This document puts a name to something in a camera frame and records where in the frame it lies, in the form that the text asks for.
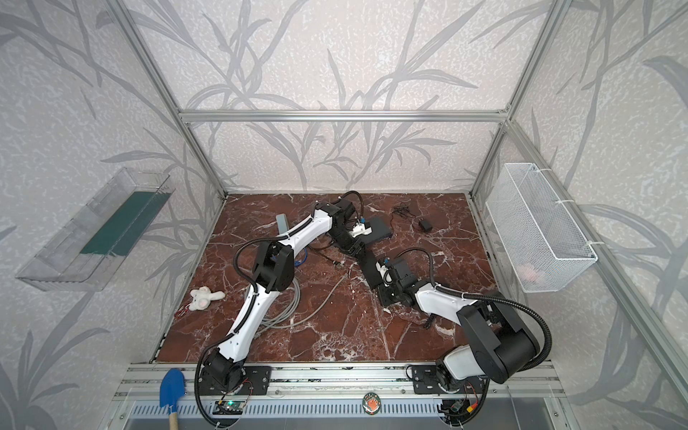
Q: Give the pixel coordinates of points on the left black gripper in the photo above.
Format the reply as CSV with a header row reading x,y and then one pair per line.
x,y
354,245

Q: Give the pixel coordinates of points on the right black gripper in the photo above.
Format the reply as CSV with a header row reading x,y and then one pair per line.
x,y
387,293

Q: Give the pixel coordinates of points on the black ribbed router box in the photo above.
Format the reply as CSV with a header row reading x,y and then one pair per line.
x,y
368,266

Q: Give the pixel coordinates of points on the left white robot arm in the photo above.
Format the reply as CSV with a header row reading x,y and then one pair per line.
x,y
268,264

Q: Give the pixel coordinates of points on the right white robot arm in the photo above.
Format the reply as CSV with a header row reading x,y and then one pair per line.
x,y
503,336

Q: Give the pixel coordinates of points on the grey phone slab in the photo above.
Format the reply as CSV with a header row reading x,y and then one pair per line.
x,y
282,224

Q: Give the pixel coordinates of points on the red round button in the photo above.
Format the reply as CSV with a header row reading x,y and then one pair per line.
x,y
371,403

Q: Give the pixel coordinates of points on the pink item in basket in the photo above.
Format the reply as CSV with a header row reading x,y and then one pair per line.
x,y
529,274

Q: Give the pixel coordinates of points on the white plush toy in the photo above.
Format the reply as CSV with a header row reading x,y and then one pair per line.
x,y
202,298

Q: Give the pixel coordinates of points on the green circuit board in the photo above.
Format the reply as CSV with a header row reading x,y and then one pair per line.
x,y
228,408

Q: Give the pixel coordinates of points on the blue shovel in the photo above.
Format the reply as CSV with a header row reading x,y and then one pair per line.
x,y
173,388

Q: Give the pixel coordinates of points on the dark grey network switch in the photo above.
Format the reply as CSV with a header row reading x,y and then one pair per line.
x,y
380,230

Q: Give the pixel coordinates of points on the black power adapter with cable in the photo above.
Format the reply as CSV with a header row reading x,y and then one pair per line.
x,y
404,212

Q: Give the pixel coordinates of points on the white wire mesh basket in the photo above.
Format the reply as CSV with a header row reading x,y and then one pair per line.
x,y
536,227

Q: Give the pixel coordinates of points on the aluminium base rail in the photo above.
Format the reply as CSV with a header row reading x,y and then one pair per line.
x,y
332,380

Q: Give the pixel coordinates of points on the clear plastic wall bin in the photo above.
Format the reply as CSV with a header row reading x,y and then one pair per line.
x,y
86,253

